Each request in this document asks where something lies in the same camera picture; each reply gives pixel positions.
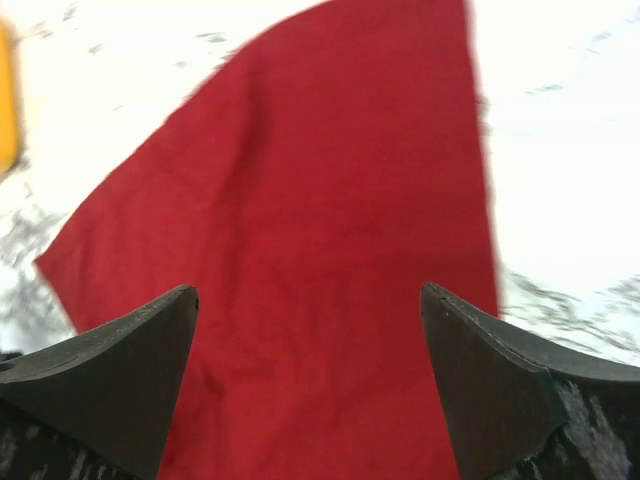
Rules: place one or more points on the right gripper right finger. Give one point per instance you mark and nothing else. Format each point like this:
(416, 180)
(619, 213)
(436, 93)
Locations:
(518, 406)

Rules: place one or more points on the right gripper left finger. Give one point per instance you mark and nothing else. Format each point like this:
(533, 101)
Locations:
(99, 405)

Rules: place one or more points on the red t-shirt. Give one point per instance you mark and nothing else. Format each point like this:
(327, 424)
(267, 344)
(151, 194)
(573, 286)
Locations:
(308, 190)

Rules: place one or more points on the yellow plastic basket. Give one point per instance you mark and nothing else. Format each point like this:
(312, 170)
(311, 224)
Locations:
(10, 110)

